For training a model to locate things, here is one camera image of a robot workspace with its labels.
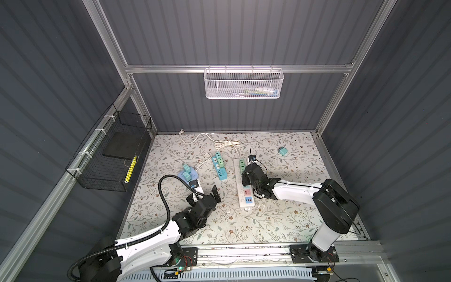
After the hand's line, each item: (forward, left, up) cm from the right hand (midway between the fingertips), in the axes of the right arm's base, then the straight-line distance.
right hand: (246, 173), depth 92 cm
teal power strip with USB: (+4, +14, -5) cm, 15 cm away
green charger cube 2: (+7, +2, 0) cm, 8 cm away
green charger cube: (+7, +13, 0) cm, 15 cm away
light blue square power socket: (+3, +29, -4) cm, 30 cm away
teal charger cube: (+3, +32, 0) cm, 32 cm away
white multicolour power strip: (-9, +1, -4) cm, 10 cm away
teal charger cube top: (+20, -24, -6) cm, 32 cm away
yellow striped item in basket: (-12, +48, +21) cm, 54 cm away
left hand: (-12, +18, +4) cm, 22 cm away
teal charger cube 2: (+12, +16, +1) cm, 19 cm away
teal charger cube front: (-2, +31, 0) cm, 31 cm away
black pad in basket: (+1, +55, +22) cm, 60 cm away
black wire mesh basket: (-13, +61, +23) cm, 66 cm away
